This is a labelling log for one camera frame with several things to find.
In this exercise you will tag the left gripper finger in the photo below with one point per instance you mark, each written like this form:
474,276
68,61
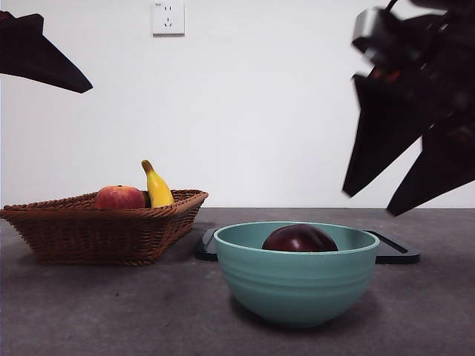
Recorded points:
33,55

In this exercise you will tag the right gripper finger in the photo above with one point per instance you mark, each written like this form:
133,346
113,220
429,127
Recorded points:
441,170
382,130

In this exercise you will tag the dark purple plum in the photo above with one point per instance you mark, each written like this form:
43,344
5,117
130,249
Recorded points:
300,239

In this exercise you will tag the teal ceramic bowl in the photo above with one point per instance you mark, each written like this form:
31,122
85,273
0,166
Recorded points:
297,289

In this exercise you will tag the dark rectangular tray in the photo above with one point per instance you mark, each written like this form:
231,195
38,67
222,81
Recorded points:
397,256

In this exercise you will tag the red yellow apple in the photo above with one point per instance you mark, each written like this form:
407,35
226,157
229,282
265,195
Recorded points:
118,198

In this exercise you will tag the yellow banana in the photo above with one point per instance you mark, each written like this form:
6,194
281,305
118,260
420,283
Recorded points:
157,189

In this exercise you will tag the green avocado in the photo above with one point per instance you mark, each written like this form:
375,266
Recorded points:
147,201

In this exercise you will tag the brown wicker basket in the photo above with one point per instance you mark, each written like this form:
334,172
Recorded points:
100,237

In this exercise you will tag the pale grey camera box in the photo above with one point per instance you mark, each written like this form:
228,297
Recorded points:
367,26

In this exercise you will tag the white wall socket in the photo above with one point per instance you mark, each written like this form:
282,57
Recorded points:
168,18

